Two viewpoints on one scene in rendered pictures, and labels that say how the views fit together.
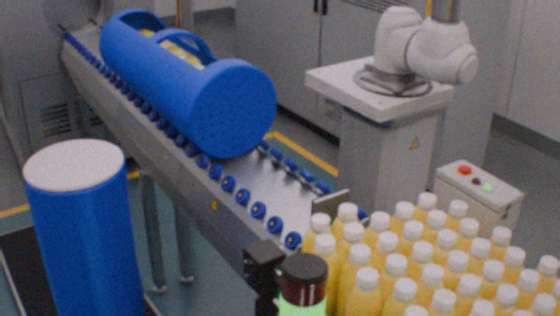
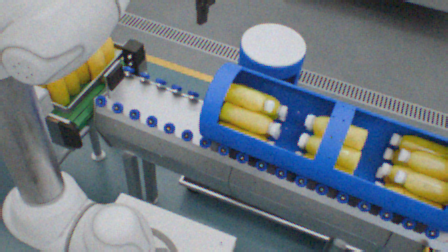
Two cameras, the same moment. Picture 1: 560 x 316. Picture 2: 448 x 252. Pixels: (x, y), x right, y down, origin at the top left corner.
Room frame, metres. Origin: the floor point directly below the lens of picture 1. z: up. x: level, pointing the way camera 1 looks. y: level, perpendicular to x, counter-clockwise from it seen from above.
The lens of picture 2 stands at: (2.40, -0.48, 2.27)
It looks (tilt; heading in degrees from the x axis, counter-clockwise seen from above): 50 degrees down; 144
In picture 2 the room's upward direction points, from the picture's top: 6 degrees clockwise
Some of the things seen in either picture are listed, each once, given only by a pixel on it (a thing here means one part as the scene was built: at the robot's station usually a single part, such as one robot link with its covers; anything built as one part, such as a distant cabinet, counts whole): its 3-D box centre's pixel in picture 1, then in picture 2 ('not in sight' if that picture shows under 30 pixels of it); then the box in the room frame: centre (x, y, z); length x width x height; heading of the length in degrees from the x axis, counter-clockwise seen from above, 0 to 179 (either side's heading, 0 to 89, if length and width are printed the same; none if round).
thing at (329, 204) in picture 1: (327, 216); (115, 80); (1.11, -0.11, 0.99); 0.10 x 0.02 x 0.12; 125
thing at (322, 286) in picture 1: (304, 282); not in sight; (0.59, -0.03, 1.23); 0.06 x 0.06 x 0.04
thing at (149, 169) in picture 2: not in sight; (149, 169); (1.12, -0.01, 0.31); 0.06 x 0.06 x 0.63; 35
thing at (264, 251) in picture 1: (266, 268); (133, 55); (0.96, 0.03, 0.95); 0.10 x 0.07 x 0.10; 125
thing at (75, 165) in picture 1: (73, 163); (273, 44); (1.25, 0.56, 1.03); 0.28 x 0.28 x 0.01
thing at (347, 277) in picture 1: (354, 292); not in sight; (0.84, -0.15, 0.99); 0.07 x 0.07 x 0.19
